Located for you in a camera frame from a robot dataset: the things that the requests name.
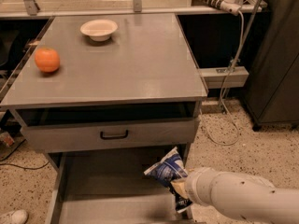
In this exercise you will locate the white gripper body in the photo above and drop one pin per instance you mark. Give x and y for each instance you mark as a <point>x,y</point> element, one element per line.
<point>193,187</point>

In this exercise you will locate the white sneaker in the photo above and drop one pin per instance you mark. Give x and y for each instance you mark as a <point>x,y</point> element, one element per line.
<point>14,217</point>

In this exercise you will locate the open middle drawer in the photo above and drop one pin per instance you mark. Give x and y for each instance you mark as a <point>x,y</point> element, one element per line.
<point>109,187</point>

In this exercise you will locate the white power strip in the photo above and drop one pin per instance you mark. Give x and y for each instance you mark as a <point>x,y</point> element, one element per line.
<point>230,6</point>

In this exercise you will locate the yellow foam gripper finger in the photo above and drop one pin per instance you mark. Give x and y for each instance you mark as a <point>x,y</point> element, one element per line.
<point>179,187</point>

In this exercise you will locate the grey drawer cabinet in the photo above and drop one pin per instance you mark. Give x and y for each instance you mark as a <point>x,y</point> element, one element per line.
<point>145,71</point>

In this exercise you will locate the blue chip bag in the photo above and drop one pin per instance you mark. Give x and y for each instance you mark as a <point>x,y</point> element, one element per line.
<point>170,168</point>

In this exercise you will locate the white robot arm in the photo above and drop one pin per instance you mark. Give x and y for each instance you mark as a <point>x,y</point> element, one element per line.
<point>240,196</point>

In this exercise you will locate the small red white object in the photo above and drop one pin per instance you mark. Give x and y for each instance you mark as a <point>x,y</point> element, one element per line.
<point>6,139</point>

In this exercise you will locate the black drawer handle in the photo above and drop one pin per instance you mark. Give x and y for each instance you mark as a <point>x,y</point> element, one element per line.
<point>114,136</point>

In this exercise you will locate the closed top drawer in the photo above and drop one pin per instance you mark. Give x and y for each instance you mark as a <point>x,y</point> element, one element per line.
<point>150,133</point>

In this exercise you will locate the white paper bowl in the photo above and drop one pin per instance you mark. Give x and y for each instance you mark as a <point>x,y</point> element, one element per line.
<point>99,30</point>

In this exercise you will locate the orange fruit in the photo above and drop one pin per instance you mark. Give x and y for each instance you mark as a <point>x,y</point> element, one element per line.
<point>47,60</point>

